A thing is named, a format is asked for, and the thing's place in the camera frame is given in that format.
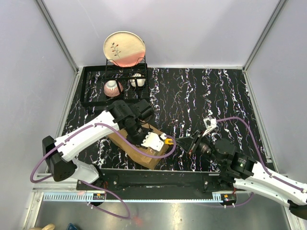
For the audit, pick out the small white cup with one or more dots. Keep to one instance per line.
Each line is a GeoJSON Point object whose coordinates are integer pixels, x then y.
{"type": "Point", "coordinates": [136, 81]}

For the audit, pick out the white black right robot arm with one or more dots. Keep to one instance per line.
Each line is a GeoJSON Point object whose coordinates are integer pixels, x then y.
{"type": "Point", "coordinates": [240, 171]}

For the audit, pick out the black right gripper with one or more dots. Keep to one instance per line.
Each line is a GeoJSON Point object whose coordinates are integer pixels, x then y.
{"type": "Point", "coordinates": [185, 143]}

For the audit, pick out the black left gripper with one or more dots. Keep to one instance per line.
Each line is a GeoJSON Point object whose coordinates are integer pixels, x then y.
{"type": "Point", "coordinates": [138, 142]}

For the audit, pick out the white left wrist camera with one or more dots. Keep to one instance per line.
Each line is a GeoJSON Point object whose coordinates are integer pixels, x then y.
{"type": "Point", "coordinates": [154, 141]}

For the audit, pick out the black wire dish rack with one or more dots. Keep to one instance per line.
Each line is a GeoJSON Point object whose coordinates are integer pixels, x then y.
{"type": "Point", "coordinates": [102, 85]}

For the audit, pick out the beige pink floral plate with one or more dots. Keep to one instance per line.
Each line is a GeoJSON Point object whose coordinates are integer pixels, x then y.
{"type": "Point", "coordinates": [124, 49]}

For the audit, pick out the dark blue tray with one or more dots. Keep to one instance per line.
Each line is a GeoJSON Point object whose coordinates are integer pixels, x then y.
{"type": "Point", "coordinates": [70, 226]}

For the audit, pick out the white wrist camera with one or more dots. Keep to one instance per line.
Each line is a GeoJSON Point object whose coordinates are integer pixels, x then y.
{"type": "Point", "coordinates": [154, 141]}
{"type": "Point", "coordinates": [210, 124]}

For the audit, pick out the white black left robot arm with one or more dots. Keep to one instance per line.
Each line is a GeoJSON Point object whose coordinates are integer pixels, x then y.
{"type": "Point", "coordinates": [61, 152]}

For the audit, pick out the pink patterned bowl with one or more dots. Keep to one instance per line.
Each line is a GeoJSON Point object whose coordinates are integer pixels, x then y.
{"type": "Point", "coordinates": [112, 88]}

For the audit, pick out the yellow utility knife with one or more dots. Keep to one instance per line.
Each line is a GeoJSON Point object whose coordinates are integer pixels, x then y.
{"type": "Point", "coordinates": [169, 141]}

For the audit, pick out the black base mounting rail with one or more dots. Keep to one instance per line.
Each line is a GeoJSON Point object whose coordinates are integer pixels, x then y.
{"type": "Point", "coordinates": [119, 179]}

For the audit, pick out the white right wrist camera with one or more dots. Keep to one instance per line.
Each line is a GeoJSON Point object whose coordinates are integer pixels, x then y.
{"type": "Point", "coordinates": [210, 124]}

